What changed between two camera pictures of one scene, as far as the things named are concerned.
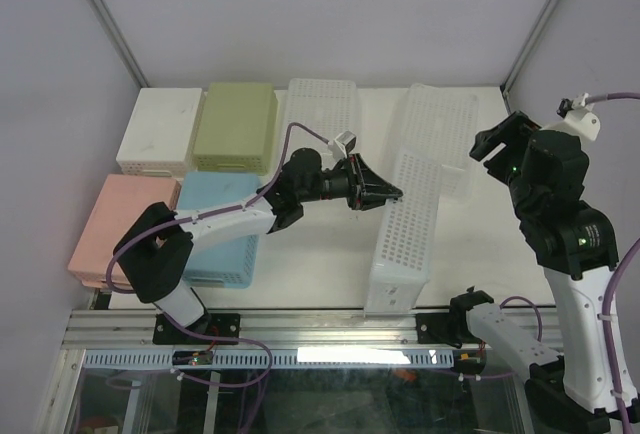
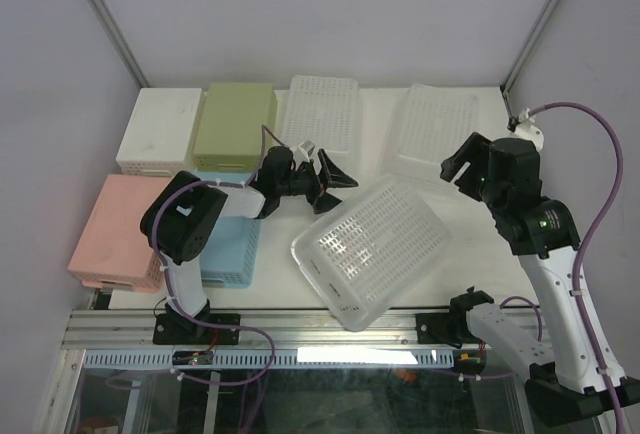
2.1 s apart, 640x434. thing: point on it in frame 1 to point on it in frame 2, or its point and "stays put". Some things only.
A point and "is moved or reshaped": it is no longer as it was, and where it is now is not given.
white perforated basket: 161,135 stays put
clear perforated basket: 403,259 is moved or reshaped
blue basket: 230,264 stays put
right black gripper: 513,132 to 476,151
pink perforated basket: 123,202 stays put
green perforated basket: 238,129 stays put
